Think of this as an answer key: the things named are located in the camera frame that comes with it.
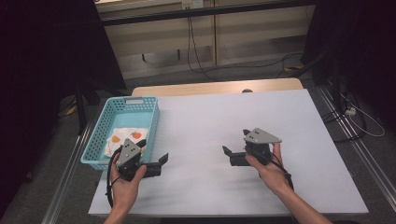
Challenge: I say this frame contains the white table cover sheet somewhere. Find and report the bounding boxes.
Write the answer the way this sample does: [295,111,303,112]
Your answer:
[88,89,369,217]

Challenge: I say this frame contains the person's left hand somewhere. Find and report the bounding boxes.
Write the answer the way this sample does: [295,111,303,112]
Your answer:
[110,153,148,213]

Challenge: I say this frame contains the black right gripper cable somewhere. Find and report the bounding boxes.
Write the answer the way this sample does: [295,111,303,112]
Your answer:
[247,147,295,191]

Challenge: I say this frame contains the aluminium floor rail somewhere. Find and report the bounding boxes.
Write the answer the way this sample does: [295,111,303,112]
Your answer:
[317,85,396,203]
[40,122,94,224]

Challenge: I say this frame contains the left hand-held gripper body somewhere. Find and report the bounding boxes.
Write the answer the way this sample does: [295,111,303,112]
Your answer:
[116,138,163,182]

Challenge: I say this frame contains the white floor cable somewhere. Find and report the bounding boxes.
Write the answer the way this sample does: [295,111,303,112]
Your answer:
[339,92,386,138]

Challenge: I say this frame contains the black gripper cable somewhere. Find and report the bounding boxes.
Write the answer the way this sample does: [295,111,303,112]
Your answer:
[247,147,295,191]
[106,146,123,209]

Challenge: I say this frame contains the white wall socket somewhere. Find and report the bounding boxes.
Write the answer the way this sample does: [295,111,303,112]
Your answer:
[181,0,205,9]

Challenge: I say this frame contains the beige cabinet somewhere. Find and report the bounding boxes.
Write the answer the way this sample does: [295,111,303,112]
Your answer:
[94,0,316,79]

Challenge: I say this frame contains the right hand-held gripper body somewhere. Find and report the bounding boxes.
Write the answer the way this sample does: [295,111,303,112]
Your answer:
[230,127,283,167]

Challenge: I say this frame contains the black curtain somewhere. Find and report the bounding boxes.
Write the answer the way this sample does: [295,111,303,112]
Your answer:
[0,0,127,218]
[300,0,396,127]

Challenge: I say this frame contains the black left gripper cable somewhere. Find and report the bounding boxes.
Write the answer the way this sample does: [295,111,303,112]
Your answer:
[106,146,123,209]

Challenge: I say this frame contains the light blue plastic basket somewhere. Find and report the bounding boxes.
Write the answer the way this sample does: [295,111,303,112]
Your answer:
[79,95,161,172]

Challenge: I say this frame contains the black floor cable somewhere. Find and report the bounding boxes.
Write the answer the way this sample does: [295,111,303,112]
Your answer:
[321,90,369,144]

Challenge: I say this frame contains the person's right hand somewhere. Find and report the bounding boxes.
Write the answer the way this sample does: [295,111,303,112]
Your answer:
[245,143,292,196]

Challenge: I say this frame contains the black hanging cables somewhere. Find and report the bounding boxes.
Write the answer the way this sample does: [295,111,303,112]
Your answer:
[186,17,304,82]

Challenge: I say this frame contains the white cloth with orange print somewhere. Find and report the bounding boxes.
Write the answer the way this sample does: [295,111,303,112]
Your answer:
[104,127,149,158]

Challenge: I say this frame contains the light wooden table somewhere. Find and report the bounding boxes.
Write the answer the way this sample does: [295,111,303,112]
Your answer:
[132,77,304,97]

